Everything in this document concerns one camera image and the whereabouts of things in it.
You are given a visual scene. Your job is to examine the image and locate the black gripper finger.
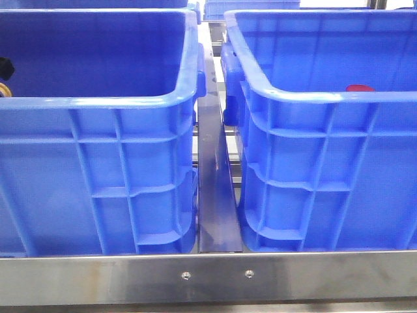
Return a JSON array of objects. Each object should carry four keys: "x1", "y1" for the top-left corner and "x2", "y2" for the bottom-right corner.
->
[{"x1": 0, "y1": 57, "x2": 14, "y2": 81}]

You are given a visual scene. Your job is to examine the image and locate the yellow push button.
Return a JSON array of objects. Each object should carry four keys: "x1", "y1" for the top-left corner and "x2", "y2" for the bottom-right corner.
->
[{"x1": 0, "y1": 83, "x2": 12, "y2": 97}]

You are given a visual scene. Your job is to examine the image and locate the red push button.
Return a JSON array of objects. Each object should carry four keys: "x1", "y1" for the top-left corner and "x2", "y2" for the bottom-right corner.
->
[{"x1": 346, "y1": 84, "x2": 375, "y2": 92}]

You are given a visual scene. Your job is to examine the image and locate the blue crate far left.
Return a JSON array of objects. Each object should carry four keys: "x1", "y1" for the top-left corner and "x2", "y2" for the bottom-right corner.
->
[{"x1": 1, "y1": 0, "x2": 200, "y2": 17}]

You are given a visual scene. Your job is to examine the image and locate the blue plastic crate left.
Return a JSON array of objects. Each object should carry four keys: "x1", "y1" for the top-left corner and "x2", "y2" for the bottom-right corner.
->
[{"x1": 1, "y1": 8, "x2": 205, "y2": 258}]

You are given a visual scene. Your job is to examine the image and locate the blue plastic crate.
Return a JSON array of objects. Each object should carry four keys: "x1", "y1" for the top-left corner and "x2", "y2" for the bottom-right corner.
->
[
  {"x1": 1, "y1": 8, "x2": 205, "y2": 258},
  {"x1": 222, "y1": 9, "x2": 416, "y2": 252}
]

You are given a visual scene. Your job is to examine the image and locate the blue crate far centre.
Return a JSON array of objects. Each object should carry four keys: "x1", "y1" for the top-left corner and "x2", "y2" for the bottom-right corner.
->
[{"x1": 203, "y1": 0, "x2": 300, "y2": 20}]

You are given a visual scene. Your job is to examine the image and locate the blue plastic crate right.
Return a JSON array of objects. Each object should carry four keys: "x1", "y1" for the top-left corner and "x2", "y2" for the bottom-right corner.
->
[{"x1": 222, "y1": 9, "x2": 416, "y2": 252}]

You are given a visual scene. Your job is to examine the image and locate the steel front shelf rail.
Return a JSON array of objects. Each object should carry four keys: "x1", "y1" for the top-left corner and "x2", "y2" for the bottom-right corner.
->
[{"x1": 1, "y1": 250, "x2": 416, "y2": 306}]

